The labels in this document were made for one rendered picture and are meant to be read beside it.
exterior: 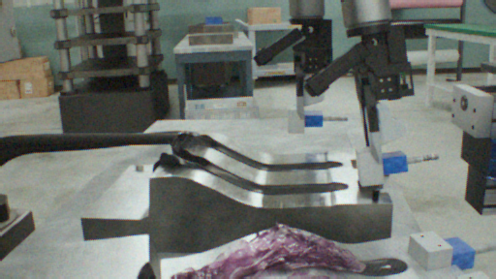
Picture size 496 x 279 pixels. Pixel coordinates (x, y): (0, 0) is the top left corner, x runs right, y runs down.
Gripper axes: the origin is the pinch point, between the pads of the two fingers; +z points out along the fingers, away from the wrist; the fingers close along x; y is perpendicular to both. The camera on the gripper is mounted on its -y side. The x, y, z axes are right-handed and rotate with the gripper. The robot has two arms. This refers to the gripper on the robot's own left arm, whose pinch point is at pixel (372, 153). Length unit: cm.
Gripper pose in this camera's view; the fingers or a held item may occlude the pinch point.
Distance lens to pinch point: 78.7
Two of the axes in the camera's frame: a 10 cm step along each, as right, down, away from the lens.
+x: 1.1, -1.4, 9.8
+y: 9.8, -1.4, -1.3
